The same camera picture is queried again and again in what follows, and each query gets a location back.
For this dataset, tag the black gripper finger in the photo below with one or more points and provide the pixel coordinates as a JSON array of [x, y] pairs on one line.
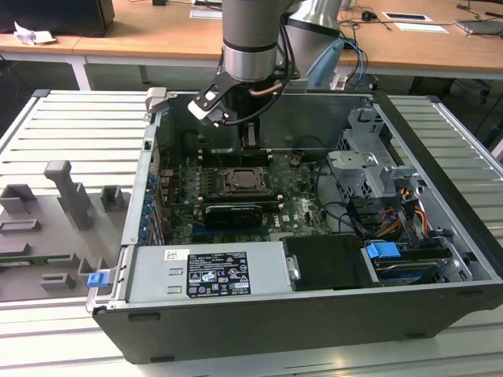
[[257, 135], [247, 135]]

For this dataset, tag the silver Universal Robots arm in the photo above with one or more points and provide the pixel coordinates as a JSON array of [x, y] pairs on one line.
[[247, 31]]

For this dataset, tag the CPU socket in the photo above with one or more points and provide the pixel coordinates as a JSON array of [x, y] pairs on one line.
[[228, 192]]

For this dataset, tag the black RAM slots row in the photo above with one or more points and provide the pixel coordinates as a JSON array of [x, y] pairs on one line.
[[239, 198], [224, 158]]

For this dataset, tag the black graphics card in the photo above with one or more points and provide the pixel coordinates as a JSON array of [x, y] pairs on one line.
[[232, 216]]

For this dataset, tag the green motherboard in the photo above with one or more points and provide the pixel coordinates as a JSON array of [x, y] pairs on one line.
[[298, 212]]

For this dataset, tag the pale blue teach pendant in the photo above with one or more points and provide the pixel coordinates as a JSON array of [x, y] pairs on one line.
[[324, 64]]

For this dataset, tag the silver metal drive cage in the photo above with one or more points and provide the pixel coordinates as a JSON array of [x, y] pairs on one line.
[[357, 173]]

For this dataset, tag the black plastic air shroud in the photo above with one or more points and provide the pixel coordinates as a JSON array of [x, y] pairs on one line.
[[326, 263]]

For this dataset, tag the black computer mouse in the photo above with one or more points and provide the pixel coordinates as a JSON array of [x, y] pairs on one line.
[[368, 15]]

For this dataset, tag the grey power supply unit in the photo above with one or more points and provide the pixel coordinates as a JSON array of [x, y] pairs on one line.
[[157, 271]]

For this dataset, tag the white paper sheet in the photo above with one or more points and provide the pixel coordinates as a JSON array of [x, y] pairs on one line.
[[421, 27]]

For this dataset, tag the black open PC case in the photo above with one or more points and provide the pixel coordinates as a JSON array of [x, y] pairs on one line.
[[275, 330]]

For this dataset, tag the hard disk in blue carrier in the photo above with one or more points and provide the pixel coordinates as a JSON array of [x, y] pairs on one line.
[[408, 267]]

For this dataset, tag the black box on desk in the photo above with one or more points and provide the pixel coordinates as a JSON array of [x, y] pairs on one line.
[[55, 15]]

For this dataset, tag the blue case latch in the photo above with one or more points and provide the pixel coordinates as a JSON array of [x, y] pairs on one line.
[[96, 280]]

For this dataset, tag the crumpled white paper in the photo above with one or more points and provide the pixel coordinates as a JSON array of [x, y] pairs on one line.
[[33, 34]]

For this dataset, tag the grey parts rack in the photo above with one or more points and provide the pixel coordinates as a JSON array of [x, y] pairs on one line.
[[47, 235]]

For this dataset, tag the green RAM stick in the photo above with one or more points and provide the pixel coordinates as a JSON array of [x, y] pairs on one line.
[[35, 259]]

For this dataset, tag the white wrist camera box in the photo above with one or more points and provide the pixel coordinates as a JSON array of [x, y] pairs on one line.
[[198, 110]]

